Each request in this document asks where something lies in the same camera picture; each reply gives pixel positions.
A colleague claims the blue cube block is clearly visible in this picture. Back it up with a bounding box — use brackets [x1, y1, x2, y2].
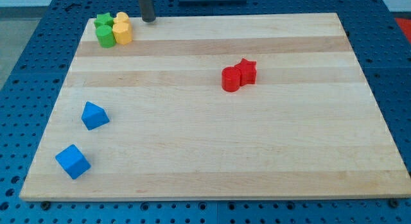
[55, 144, 91, 180]

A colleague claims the green cylinder block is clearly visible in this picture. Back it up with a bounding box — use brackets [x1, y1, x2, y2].
[96, 25, 116, 48]

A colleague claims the red star block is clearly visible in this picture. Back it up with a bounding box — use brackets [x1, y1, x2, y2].
[235, 58, 257, 87]

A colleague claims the light wooden board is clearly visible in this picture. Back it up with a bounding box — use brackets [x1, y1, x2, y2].
[20, 13, 410, 202]

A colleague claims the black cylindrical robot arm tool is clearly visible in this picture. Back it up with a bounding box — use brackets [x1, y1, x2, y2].
[138, 0, 156, 22]

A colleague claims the blue triangular prism block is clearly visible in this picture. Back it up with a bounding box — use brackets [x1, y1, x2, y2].
[81, 101, 110, 130]

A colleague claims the green star block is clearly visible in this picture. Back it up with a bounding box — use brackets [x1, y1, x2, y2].
[94, 12, 114, 28]

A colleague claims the red object at right edge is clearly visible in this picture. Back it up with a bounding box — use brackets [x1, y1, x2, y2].
[395, 17, 411, 42]

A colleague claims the red cylinder block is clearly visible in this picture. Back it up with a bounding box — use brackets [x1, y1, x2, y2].
[221, 67, 241, 92]

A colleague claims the yellow hexagon block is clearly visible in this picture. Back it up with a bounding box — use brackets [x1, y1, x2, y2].
[112, 22, 133, 45]

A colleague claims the yellow heart block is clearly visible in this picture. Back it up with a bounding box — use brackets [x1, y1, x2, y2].
[113, 12, 130, 24]

